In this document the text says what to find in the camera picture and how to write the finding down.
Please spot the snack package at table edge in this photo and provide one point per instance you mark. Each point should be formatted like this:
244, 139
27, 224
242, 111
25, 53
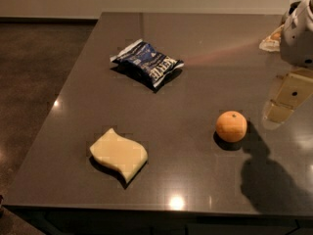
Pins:
272, 42

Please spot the blue chip bag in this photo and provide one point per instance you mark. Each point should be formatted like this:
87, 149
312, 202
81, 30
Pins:
150, 63

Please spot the orange fruit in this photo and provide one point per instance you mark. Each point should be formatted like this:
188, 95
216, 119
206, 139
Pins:
231, 126

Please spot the yellow wavy sponge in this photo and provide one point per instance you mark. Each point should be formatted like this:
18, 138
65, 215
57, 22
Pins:
119, 154

